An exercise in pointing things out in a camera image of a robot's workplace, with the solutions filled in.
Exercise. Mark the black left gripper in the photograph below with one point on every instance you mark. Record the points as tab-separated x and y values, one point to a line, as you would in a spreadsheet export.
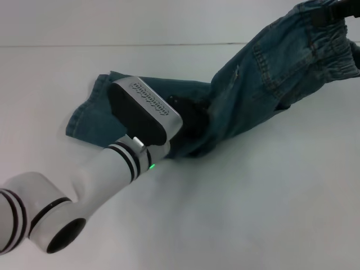
194	121

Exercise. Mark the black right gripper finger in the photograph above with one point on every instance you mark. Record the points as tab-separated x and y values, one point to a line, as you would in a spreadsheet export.
320	18

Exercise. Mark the blue washed denim shorts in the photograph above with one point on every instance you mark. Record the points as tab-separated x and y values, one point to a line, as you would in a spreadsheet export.
253	84

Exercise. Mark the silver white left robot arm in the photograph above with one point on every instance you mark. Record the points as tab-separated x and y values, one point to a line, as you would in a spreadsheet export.
98	174

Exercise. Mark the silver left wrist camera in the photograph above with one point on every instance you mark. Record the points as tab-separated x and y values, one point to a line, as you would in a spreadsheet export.
152	107

